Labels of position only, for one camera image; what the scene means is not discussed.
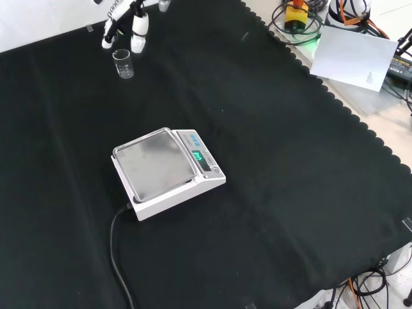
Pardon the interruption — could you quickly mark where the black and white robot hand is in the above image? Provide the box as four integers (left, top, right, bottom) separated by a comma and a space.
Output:
94, 0, 150, 54

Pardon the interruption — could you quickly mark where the small clear glass beaker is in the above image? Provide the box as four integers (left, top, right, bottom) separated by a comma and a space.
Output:
112, 48, 135, 80

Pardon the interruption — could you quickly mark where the white electronic balance steel pan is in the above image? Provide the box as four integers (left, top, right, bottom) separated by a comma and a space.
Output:
110, 127, 227, 222

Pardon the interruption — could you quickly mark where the yellow stop button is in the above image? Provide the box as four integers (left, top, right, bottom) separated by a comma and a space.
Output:
284, 0, 310, 33

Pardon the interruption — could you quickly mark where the black bench cloth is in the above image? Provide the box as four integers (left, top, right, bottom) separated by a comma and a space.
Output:
0, 0, 412, 309

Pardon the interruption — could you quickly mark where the pale board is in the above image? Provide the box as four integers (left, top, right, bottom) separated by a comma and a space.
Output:
309, 25, 400, 95

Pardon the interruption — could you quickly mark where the black power adapter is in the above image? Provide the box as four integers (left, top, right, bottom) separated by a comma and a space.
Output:
385, 53, 412, 85

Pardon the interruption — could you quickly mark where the black balance power cable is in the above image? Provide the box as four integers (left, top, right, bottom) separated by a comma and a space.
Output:
109, 203, 136, 309

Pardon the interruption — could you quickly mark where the black floor cable bundle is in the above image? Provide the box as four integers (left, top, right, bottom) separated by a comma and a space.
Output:
324, 268, 392, 309

